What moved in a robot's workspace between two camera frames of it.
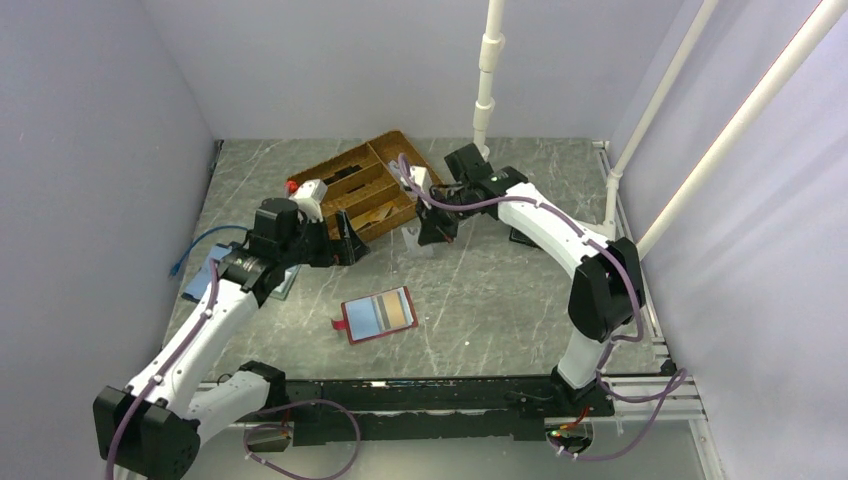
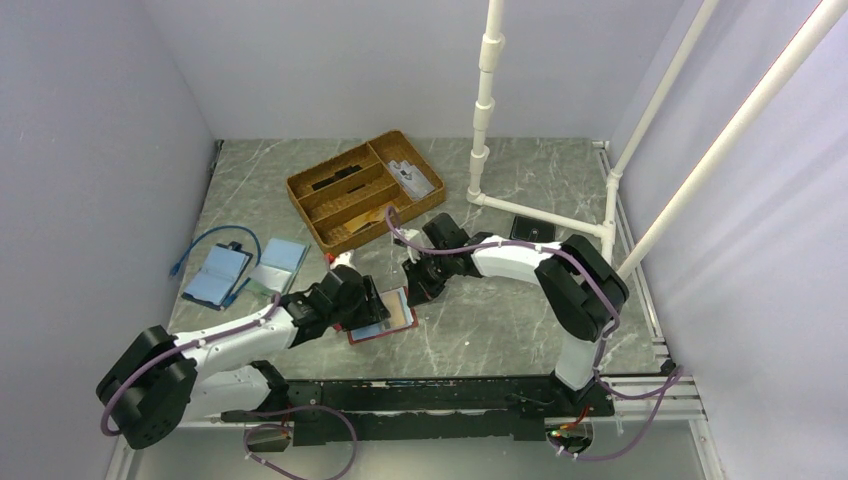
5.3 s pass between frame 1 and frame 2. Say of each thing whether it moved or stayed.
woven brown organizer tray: stayed
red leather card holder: stayed
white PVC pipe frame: stayed
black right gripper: moved
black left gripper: moved
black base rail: stayed
